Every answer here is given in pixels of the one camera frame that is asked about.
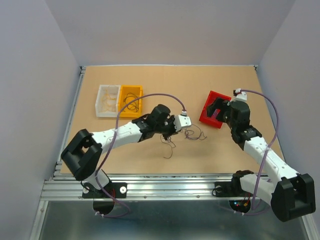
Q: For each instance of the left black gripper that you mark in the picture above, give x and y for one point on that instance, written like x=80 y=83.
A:
x=171 y=119

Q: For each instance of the white plastic bin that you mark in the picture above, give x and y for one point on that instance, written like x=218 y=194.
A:
x=106 y=104

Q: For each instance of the yellow plastic bin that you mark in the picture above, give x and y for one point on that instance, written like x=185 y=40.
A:
x=127 y=94

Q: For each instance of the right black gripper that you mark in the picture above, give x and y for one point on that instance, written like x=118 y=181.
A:
x=218 y=103

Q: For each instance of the aluminium front rail frame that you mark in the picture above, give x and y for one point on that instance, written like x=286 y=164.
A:
x=141 y=187

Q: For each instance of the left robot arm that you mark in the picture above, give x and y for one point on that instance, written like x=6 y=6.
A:
x=83 y=152

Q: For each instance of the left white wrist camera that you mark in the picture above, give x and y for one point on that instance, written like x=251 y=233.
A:
x=183 y=122

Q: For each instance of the red plastic bin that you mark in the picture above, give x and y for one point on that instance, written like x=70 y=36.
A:
x=211 y=121

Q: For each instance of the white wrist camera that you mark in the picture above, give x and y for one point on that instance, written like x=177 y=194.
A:
x=239 y=95
x=183 y=122

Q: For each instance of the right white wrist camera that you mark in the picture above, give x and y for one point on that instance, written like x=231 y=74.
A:
x=239 y=95

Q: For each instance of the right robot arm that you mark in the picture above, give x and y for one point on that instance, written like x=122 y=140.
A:
x=289 y=194

